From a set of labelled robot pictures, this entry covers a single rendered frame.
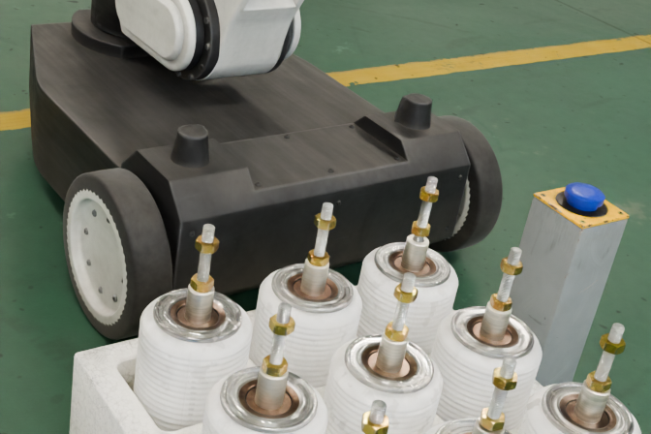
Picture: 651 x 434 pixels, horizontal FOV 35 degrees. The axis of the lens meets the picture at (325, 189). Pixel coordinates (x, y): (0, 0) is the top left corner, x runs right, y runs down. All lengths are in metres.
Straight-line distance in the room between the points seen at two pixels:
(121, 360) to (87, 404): 0.05
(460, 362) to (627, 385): 0.52
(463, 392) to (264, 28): 0.65
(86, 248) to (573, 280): 0.58
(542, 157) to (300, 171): 0.77
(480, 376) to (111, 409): 0.31
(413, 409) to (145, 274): 0.42
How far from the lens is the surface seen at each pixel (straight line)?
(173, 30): 1.40
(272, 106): 1.51
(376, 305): 1.00
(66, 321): 1.30
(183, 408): 0.89
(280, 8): 1.38
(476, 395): 0.93
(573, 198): 1.06
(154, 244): 1.16
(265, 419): 0.79
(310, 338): 0.92
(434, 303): 0.99
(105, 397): 0.92
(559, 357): 1.14
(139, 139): 1.37
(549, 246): 1.07
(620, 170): 2.01
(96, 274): 1.28
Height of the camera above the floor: 0.77
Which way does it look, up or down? 27 degrees down
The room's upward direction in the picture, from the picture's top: 10 degrees clockwise
